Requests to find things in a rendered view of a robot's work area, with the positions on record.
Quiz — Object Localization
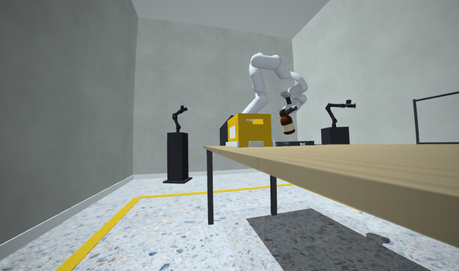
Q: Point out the yellow divided crate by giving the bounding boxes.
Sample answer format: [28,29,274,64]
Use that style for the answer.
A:
[228,113,272,147]

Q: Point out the brown bottle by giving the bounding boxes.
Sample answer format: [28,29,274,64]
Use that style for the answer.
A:
[280,110,295,134]

